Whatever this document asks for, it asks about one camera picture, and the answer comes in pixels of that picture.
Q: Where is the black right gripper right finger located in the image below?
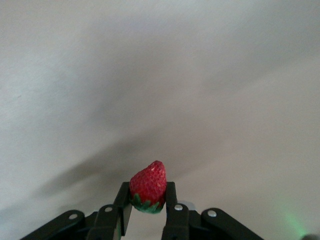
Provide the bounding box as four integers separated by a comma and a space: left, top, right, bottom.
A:
161, 181, 191, 240

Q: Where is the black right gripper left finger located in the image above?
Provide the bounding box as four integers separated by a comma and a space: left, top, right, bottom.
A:
86, 181, 133, 240

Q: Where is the red strawberry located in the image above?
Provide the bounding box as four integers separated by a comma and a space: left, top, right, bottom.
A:
128, 160, 168, 215

